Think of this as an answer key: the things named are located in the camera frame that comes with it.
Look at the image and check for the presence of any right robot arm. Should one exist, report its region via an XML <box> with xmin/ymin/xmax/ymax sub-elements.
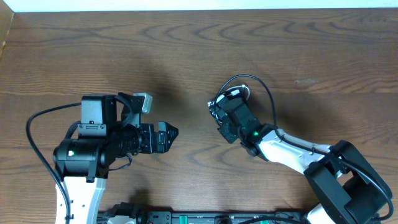
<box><xmin>208</xmin><ymin>93</ymin><xmax>394</xmax><ymax>223</ymax></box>

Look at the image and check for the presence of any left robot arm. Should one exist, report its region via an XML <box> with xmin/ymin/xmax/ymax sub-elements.
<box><xmin>53</xmin><ymin>93</ymin><xmax>178</xmax><ymax>223</ymax></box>

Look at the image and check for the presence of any white usb cable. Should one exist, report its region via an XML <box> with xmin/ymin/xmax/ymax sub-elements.
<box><xmin>207</xmin><ymin>85</ymin><xmax>251</xmax><ymax>108</ymax></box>

